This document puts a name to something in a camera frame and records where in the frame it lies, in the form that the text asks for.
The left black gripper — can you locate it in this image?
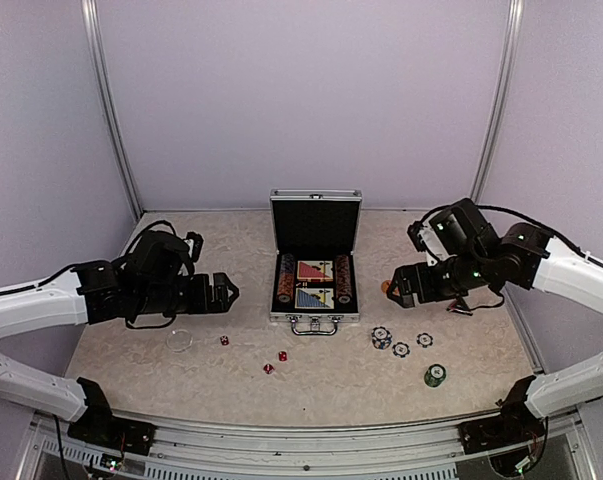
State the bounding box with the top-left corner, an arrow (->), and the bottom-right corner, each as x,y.
135,271 -> 239,315

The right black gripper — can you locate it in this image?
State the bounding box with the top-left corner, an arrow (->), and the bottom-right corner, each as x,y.
388,249 -> 493,307

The clear round dealer button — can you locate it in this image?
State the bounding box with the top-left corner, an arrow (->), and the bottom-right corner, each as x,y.
166,329 -> 193,353

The aluminium poker case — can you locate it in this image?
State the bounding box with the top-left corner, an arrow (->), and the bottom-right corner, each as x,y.
270,189 -> 362,337

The black red triangular button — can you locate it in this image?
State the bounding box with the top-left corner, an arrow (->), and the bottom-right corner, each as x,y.
446,297 -> 473,316

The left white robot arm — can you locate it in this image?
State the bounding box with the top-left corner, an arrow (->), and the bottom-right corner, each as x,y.
0,230 -> 239,445

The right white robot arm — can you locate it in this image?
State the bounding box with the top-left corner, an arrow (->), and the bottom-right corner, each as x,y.
385,223 -> 603,444

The blue white chip stack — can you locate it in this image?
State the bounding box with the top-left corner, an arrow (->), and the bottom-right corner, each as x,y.
371,326 -> 393,350

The blue white poker chip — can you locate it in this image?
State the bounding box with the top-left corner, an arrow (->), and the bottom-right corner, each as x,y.
392,342 -> 410,358
416,333 -> 434,348

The left chip row in case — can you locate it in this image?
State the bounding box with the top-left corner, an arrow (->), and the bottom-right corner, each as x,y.
276,253 -> 295,304

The chip row in case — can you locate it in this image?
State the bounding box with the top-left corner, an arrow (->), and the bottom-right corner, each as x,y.
276,253 -> 295,304
335,255 -> 353,305

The right chip row in case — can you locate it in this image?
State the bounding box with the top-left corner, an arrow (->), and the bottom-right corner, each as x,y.
335,255 -> 353,305

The blue card deck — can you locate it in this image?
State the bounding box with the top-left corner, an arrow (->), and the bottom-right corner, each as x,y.
295,287 -> 334,310

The red card deck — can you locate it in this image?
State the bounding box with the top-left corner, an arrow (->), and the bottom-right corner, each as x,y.
296,260 -> 334,283

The green chip stack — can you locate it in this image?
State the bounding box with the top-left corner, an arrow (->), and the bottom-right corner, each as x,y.
424,364 -> 447,388

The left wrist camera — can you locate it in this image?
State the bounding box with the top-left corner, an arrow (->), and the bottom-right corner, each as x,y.
184,231 -> 204,263

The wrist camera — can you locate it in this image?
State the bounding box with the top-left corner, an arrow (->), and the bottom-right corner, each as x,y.
407,198 -> 500,266
184,231 -> 204,263

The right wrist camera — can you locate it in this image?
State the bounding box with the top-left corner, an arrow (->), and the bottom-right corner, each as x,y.
407,198 -> 500,266

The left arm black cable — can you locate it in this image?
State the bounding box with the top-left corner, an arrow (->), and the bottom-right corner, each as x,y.
113,219 -> 197,331

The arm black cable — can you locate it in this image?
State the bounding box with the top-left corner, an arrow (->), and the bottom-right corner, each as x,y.
475,202 -> 595,261
113,219 -> 197,331

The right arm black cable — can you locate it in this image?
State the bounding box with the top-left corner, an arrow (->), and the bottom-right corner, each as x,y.
475,202 -> 595,261

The front aluminium rail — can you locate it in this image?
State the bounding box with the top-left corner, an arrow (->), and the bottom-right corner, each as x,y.
15,394 -> 597,480

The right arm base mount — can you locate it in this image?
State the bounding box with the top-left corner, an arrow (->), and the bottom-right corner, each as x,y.
457,375 -> 547,454

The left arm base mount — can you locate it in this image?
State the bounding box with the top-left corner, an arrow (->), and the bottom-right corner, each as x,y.
68,377 -> 156,456

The right aluminium frame post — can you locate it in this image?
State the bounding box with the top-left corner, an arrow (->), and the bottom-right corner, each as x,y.
470,0 -> 525,201

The aluminium frame post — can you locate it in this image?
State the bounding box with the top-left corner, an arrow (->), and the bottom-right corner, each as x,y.
470,0 -> 525,201
81,0 -> 144,221

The left aluminium frame post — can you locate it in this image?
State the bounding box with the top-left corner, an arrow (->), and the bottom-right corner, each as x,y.
81,0 -> 144,221

